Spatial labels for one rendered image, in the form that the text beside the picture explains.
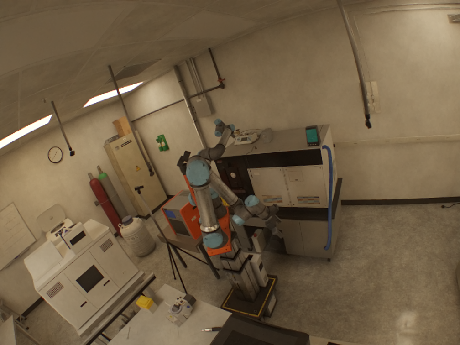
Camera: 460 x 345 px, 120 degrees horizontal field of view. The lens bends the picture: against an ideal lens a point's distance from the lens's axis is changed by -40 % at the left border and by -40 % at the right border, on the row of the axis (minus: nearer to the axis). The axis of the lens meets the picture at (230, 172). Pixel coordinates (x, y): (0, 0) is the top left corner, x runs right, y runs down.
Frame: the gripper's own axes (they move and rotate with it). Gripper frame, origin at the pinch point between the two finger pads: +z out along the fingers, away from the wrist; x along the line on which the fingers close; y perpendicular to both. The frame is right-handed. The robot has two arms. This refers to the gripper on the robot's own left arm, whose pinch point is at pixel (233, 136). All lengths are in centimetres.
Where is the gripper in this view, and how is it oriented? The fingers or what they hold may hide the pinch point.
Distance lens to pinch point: 251.3
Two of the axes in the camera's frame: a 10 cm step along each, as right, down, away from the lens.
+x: -7.6, 0.0, 6.5
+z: 5.9, 4.2, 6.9
